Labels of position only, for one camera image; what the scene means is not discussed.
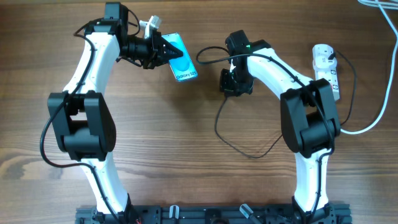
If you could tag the white charger plug adapter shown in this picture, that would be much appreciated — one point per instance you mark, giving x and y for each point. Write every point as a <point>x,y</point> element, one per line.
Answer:
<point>324,60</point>

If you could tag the white power strip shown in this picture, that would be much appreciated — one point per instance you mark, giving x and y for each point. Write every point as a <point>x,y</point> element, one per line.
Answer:
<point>331,75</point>

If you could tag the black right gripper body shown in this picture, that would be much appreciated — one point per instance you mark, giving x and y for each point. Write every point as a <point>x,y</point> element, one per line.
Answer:
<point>236,83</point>

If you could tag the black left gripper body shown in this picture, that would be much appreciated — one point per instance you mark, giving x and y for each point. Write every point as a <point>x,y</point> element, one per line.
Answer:
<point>155,56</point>

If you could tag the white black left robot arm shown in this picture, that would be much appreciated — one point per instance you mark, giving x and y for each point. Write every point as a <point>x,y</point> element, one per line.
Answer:
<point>80,131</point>

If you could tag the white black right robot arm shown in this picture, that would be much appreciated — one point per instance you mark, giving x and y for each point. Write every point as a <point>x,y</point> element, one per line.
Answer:
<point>308,116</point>

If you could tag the turquoise screen smartphone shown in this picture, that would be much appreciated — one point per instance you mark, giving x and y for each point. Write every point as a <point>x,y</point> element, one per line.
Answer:
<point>182,67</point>

